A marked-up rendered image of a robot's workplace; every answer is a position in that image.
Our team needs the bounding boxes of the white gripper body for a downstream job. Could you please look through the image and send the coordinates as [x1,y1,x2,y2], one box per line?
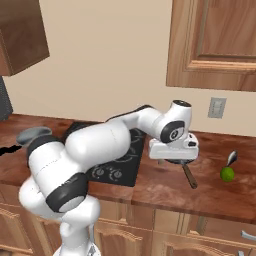
[148,138,200,161]

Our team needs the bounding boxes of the green lime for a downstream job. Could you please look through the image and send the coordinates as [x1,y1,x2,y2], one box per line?
[219,167,236,183]

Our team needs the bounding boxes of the black hob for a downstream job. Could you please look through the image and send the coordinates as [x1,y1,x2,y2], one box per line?
[61,121,148,188]

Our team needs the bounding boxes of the wooden drawer front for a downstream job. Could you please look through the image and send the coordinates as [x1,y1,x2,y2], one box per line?
[98,199,155,232]
[198,215,256,245]

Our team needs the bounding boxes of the wooden base cupboard door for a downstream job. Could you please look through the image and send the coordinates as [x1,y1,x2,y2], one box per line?
[0,202,46,256]
[151,231,256,256]
[94,221,155,256]

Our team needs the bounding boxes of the dark grey appliance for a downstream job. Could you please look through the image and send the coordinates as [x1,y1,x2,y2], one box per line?
[0,76,14,122]

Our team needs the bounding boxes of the dark pan with brown handle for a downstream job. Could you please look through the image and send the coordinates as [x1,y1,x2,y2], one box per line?
[165,159,199,190]

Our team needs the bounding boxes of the grey wall socket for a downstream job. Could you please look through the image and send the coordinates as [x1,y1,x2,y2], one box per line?
[207,96,228,120]

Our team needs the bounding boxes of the silver drawer handle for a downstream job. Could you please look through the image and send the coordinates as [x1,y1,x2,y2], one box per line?
[240,230,256,242]

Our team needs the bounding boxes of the wooden wall cupboard door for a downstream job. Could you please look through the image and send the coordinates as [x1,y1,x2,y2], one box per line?
[165,0,256,93]

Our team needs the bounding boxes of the grey pan with black handle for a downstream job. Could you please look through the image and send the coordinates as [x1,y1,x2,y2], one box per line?
[0,126,53,157]

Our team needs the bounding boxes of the wooden wall cupboard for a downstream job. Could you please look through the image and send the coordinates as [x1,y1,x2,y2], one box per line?
[0,0,51,77]

